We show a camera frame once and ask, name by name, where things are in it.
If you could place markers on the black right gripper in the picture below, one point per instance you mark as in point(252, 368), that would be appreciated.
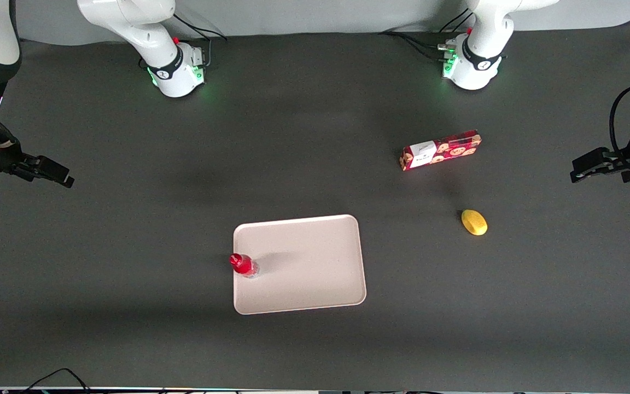
point(1, 154)

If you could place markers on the red coke bottle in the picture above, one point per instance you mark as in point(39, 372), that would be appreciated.
point(243, 265)

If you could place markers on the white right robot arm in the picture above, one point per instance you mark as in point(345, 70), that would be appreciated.
point(168, 67)

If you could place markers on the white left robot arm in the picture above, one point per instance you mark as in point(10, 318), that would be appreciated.
point(476, 60)

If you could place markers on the white rectangular tray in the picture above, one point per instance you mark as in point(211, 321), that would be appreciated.
point(309, 268)

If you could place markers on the yellow lemon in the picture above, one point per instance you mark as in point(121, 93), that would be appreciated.
point(474, 222)

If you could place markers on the red cookie box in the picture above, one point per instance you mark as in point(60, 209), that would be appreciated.
point(439, 151)

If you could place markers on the dark grey table mat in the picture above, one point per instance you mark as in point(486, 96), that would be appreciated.
point(315, 345)

